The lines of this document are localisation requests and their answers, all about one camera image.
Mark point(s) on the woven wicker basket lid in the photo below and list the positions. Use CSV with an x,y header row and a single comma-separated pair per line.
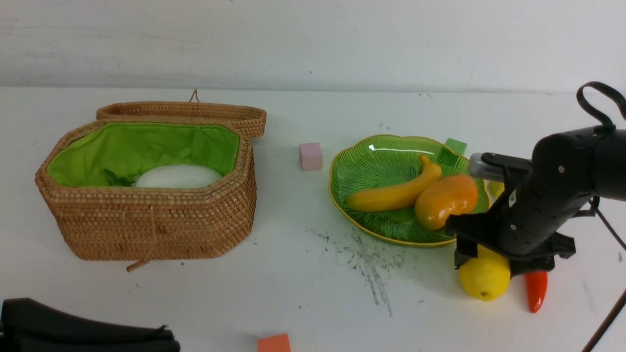
x,y
250,121

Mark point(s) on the green glass leaf plate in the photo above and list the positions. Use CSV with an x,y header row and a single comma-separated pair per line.
x,y
375,184

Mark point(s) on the yellow cube block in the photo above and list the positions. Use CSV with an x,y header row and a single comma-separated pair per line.
x,y
496,188

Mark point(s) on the green cube block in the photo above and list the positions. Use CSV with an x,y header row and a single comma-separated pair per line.
x,y
452,152

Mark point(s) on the pink cube block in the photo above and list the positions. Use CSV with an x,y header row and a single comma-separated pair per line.
x,y
310,156

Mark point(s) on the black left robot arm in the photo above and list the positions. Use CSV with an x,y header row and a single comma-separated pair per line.
x,y
29,326

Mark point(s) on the orange yellow mango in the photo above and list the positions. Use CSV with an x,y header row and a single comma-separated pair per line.
x,y
452,195

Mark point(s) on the orange cube block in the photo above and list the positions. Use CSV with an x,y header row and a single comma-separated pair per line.
x,y
275,343

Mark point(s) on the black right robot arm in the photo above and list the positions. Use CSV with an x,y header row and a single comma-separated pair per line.
x,y
565,178

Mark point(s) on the white radish with leaves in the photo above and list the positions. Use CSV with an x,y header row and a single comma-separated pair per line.
x,y
180,176

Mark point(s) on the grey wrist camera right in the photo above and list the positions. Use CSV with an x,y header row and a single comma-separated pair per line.
x,y
497,167

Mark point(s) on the woven wicker basket green lining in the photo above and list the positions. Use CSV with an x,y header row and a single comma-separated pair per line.
x,y
86,181

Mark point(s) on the orange carrot with leaves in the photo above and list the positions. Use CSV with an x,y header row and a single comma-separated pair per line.
x,y
536,287

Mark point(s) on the yellow banana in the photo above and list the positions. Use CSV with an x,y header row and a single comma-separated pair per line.
x,y
399,196

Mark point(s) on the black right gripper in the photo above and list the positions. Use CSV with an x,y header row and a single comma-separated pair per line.
x,y
522,226

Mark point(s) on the yellow lemon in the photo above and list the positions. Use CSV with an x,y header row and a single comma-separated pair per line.
x,y
485,277

